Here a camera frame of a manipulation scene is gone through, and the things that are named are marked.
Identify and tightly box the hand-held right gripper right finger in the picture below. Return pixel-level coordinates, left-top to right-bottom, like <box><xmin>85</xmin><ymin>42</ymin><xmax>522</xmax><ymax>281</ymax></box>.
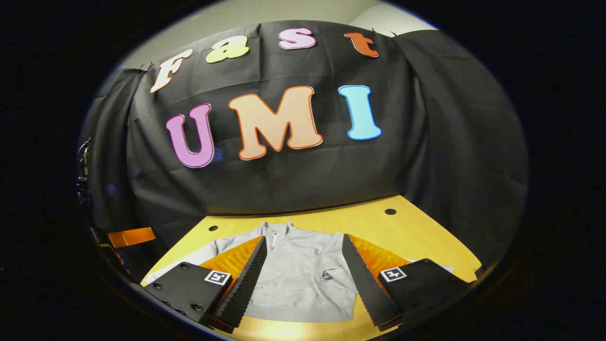
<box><xmin>342</xmin><ymin>233</ymin><xmax>475</xmax><ymax>332</ymax></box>

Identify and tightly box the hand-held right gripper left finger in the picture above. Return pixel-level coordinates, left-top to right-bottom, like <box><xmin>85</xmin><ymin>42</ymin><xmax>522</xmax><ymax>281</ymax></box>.
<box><xmin>142</xmin><ymin>235</ymin><xmax>268</xmax><ymax>332</ymax></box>

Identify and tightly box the grey zip-collar sweatshirt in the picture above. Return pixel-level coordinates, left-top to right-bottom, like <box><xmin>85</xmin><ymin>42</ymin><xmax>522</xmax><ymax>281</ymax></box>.
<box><xmin>142</xmin><ymin>221</ymin><xmax>455</xmax><ymax>323</ymax></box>

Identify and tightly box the black backdrop cloth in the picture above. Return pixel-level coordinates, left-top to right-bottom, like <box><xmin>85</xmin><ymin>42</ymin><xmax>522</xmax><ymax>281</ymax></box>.
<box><xmin>78</xmin><ymin>20</ymin><xmax>529</xmax><ymax>285</ymax></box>

